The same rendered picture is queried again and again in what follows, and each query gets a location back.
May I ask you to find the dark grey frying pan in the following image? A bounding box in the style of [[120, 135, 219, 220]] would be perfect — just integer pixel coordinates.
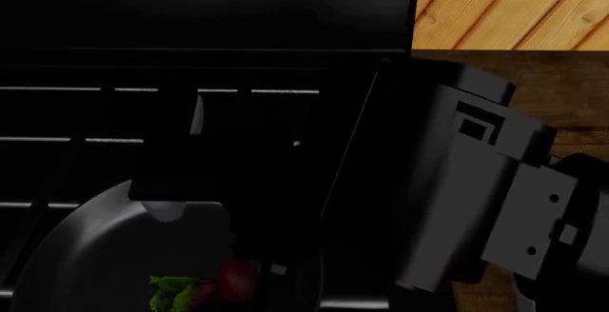
[[10, 178, 325, 312]]

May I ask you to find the red beet with green leaves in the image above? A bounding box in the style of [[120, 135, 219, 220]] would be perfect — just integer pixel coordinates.
[[148, 258, 262, 312]]

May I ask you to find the black stove cooktop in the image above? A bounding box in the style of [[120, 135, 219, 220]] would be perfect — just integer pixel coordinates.
[[0, 0, 421, 312]]

